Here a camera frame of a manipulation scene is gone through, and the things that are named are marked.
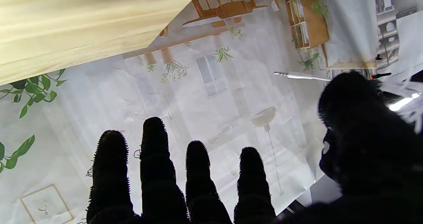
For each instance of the printed room scene backdrop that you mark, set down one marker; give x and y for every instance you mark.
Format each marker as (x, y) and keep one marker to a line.
(198, 95)

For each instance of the ceiling light tube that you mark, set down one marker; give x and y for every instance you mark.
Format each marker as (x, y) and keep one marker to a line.
(401, 102)

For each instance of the black red-tipped clamp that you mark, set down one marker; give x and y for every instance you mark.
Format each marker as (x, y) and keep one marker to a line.
(380, 75)

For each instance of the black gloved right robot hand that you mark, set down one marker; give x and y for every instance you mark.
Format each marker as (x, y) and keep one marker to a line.
(363, 151)

